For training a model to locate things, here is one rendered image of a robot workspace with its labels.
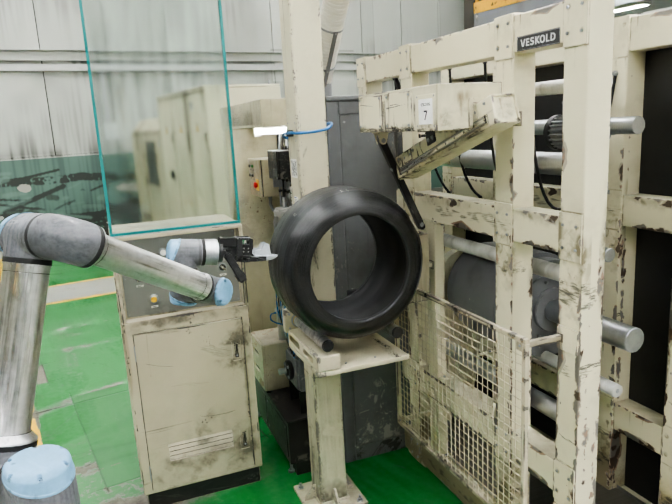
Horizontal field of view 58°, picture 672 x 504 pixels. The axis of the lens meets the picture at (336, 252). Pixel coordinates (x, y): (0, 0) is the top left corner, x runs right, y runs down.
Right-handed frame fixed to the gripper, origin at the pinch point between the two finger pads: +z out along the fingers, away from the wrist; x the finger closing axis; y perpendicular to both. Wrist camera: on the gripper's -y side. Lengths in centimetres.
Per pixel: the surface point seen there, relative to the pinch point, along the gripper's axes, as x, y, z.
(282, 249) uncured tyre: -4.5, 3.7, 1.7
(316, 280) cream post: 26.1, -14.7, 26.4
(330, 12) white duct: 59, 99, 38
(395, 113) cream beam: -8, 53, 40
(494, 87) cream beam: -36, 62, 61
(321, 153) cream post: 26, 37, 26
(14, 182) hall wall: 868, -38, -173
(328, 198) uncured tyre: -7.3, 22.1, 16.7
